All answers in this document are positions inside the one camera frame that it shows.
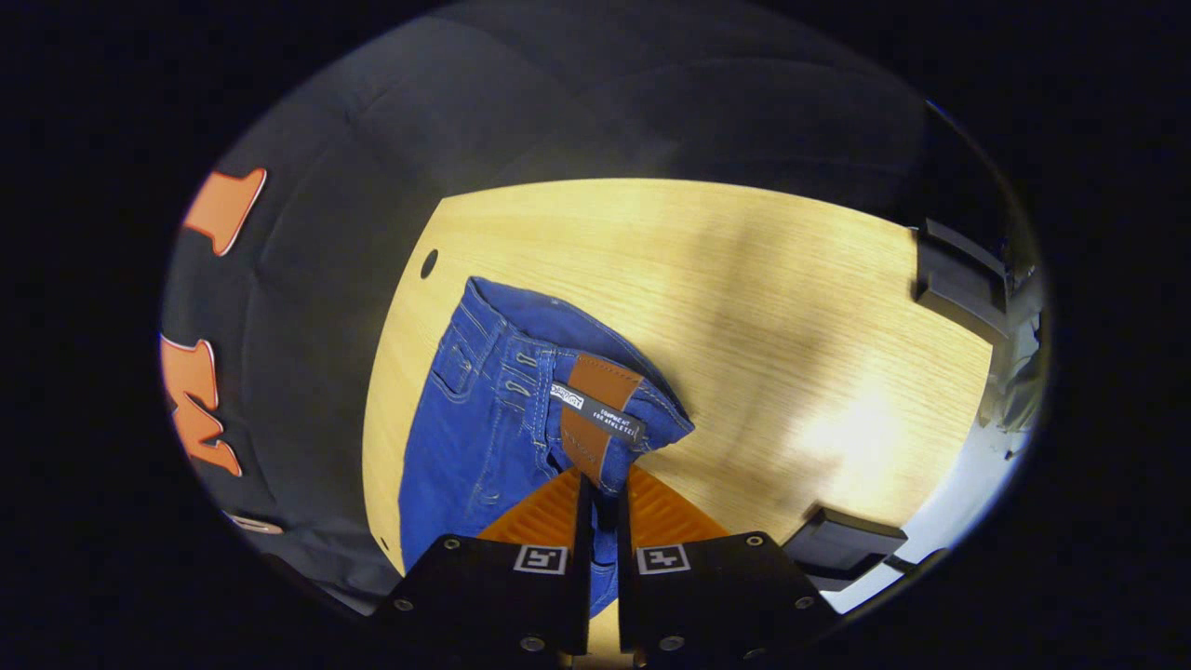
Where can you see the black backdrop cloth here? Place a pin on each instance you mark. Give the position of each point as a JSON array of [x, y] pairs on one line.
[[307, 307]]

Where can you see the blue jeans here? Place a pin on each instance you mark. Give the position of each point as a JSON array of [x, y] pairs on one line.
[[475, 437]]

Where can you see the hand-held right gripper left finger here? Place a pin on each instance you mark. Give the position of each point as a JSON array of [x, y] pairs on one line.
[[583, 596]]

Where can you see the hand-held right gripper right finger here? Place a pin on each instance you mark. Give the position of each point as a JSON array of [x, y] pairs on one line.
[[624, 596]]

